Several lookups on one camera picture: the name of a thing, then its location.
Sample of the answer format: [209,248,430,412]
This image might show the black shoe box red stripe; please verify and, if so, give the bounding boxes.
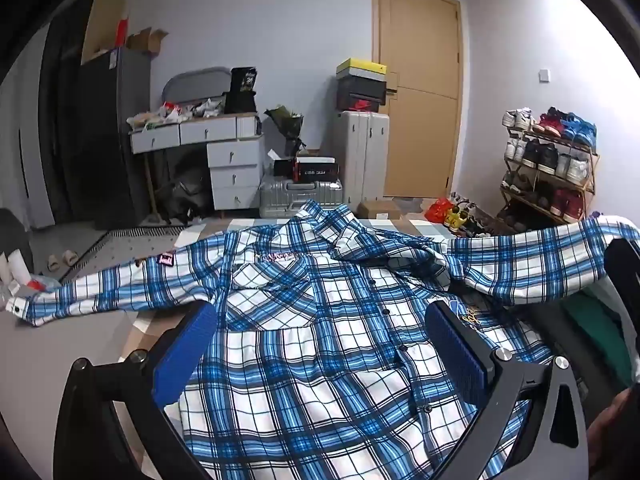
[294,156,337,184]

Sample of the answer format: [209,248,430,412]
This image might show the wooden door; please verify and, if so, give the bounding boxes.
[371,0,461,200]

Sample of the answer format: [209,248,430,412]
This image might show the blue white plaid shirt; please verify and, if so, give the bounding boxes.
[7,200,640,480]

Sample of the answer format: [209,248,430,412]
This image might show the black paper bag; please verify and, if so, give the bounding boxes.
[223,66,259,115]

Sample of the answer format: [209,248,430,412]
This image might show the white drawer desk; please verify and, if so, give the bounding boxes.
[129,112,265,213]

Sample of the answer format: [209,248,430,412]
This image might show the black cabinet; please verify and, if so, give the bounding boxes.
[74,47,152,231]

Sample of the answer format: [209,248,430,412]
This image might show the small open cardboard box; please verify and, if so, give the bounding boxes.
[125,27,169,57]

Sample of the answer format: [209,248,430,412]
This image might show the grey patterned rug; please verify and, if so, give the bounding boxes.
[74,225,187,282]

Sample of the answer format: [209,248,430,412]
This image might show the black chair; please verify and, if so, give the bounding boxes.
[0,207,35,281]

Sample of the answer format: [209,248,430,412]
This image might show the yellow lid shoe box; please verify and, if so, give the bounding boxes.
[336,58,390,82]

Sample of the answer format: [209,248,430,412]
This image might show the closed cardboard parcel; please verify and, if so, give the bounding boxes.
[357,200,402,221]

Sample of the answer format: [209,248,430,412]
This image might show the brown blue checked tablecloth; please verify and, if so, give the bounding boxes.
[117,217,451,366]

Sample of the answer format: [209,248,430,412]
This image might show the grey rounded chair back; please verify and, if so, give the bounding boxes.
[161,66,231,107]

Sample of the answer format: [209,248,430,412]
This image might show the dark wrapped flower bouquet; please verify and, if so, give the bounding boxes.
[264,105,307,157]

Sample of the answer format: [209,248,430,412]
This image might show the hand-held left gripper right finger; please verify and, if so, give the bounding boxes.
[425,300,590,480]

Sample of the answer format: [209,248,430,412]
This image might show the large flat cardboard box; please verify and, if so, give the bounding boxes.
[81,0,129,66]

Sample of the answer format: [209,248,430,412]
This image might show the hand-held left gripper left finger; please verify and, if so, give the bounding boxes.
[52,300,218,480]

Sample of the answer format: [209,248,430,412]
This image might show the pile of snack packets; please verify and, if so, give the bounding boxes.
[126,99,224,127]

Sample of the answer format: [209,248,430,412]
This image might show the red plastic bag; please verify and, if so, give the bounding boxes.
[425,197,457,222]

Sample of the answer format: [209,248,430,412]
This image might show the yellow shoes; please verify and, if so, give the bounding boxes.
[444,207,474,234]

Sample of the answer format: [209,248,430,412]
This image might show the flat silver suitcase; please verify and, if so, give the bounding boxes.
[259,176,345,219]

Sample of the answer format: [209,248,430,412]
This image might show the green cloth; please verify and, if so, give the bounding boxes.
[560,300,634,386]

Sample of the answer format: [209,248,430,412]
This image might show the wooden shoe rack with shoes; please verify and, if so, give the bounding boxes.
[500,106,599,225]

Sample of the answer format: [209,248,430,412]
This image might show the upright silver suitcase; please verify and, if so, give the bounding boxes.
[334,109,391,207]

